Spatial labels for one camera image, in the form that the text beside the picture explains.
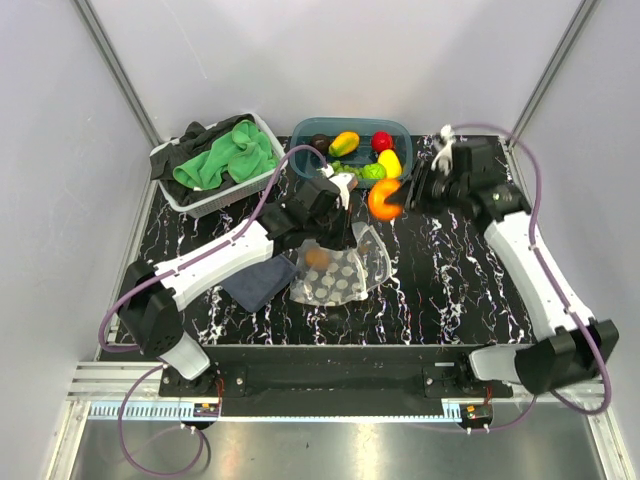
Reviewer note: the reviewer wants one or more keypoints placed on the green fake wrinkled fruit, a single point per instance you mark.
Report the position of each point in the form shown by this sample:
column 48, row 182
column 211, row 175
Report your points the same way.
column 374, row 171

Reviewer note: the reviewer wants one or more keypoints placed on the dark brown fake fruit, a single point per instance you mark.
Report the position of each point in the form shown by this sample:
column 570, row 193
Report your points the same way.
column 321, row 143

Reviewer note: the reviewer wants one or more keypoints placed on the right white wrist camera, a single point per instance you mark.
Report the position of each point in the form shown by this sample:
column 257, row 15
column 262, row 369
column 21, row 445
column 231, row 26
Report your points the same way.
column 443, row 162

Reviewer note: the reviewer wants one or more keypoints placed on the white plastic basket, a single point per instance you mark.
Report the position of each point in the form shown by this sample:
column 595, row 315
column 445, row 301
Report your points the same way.
column 236, row 192

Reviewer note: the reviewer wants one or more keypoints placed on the brown fake kiwi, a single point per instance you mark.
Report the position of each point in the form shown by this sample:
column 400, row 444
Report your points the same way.
column 317, row 258

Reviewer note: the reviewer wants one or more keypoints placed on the teal plastic container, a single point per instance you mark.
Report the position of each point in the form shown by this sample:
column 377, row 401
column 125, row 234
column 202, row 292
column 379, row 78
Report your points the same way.
column 364, row 154

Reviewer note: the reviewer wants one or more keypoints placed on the dark blue folded cloth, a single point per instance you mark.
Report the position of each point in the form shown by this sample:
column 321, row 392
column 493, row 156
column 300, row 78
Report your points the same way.
column 253, row 287

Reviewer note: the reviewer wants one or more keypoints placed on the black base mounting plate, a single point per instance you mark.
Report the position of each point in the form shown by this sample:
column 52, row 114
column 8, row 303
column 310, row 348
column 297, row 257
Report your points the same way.
column 334, row 383

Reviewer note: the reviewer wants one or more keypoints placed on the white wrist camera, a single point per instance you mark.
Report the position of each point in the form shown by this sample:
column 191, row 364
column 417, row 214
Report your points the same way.
column 345, row 181
column 443, row 162

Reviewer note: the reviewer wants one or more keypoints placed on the red fake apple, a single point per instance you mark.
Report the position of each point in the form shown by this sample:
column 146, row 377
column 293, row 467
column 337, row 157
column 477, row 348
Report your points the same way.
column 382, row 141

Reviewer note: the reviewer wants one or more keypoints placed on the polka dot zip top bag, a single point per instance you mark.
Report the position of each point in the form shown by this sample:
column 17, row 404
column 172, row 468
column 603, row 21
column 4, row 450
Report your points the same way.
column 351, row 275

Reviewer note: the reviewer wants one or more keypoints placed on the yellow fake mango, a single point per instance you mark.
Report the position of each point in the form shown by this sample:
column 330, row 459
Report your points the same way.
column 391, row 163

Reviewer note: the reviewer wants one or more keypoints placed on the orange fake orange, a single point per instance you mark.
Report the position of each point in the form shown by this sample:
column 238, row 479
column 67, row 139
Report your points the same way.
column 378, row 200

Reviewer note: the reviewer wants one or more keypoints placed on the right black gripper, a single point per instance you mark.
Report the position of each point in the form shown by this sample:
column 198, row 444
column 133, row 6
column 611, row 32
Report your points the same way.
column 412, row 189

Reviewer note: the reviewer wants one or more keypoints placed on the black cloth in basket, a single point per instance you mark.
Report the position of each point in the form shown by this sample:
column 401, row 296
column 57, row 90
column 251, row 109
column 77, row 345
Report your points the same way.
column 196, row 140

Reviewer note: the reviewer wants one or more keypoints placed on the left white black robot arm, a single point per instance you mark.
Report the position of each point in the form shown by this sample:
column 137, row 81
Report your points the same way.
column 152, row 296

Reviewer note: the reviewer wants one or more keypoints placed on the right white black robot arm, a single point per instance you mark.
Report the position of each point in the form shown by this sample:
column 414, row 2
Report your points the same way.
column 570, row 345

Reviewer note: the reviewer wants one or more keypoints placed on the yellow orange fake papaya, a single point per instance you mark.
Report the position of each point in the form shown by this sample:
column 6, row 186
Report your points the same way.
column 344, row 144

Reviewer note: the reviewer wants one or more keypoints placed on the green fake grape bunch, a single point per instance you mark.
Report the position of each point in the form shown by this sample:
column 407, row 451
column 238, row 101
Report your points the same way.
column 339, row 168

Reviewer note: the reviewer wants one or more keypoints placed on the green towel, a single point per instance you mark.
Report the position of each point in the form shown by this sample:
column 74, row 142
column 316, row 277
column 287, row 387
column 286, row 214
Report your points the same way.
column 244, row 153

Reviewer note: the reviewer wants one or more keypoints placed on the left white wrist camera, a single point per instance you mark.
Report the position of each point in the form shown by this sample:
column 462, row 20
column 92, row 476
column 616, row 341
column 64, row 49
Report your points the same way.
column 345, row 181

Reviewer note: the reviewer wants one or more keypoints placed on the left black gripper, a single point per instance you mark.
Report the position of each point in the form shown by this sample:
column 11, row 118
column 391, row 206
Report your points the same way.
column 346, row 238

